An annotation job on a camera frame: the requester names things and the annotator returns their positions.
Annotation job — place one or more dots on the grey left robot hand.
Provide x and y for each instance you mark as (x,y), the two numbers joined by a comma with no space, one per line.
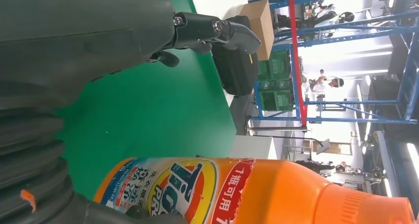
(82,29)

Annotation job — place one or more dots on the orange detergent bottle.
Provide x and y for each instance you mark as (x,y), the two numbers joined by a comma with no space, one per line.
(278,193)

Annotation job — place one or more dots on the green table mat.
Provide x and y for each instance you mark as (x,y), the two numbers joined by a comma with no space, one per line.
(147,117)

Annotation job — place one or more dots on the black zip case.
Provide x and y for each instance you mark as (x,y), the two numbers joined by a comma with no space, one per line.
(235,75)

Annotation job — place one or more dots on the brown cardboard box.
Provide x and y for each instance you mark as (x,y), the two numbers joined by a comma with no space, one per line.
(258,22)

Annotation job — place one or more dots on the orange sticker scrap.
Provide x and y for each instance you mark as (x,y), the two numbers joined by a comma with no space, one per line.
(29,199)

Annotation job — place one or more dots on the green plastic crate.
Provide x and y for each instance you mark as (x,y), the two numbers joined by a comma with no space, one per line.
(278,101)
(276,85)
(275,65)

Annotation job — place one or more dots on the white side table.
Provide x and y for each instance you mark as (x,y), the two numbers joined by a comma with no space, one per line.
(252,147)

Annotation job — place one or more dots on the person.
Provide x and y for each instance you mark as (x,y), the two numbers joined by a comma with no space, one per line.
(322,86)

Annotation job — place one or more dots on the blue metal rack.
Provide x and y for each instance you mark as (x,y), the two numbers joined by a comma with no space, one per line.
(360,120)

